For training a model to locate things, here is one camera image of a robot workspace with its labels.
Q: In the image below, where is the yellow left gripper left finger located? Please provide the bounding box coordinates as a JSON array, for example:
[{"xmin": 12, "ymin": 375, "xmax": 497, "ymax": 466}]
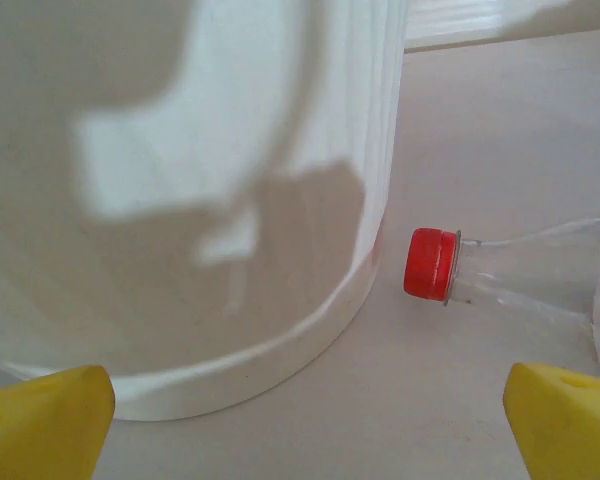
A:
[{"xmin": 0, "ymin": 364, "xmax": 117, "ymax": 480}]

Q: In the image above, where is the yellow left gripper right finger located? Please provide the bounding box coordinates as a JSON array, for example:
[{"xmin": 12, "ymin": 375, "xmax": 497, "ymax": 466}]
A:
[{"xmin": 503, "ymin": 362, "xmax": 600, "ymax": 480}]

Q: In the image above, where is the white plastic bin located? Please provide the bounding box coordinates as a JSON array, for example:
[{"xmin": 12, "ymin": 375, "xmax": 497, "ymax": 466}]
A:
[{"xmin": 0, "ymin": 0, "xmax": 411, "ymax": 422}]

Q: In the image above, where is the clear cola bottle red cap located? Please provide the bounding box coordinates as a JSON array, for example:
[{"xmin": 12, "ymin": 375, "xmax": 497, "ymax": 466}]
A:
[{"xmin": 402, "ymin": 215, "xmax": 600, "ymax": 381}]

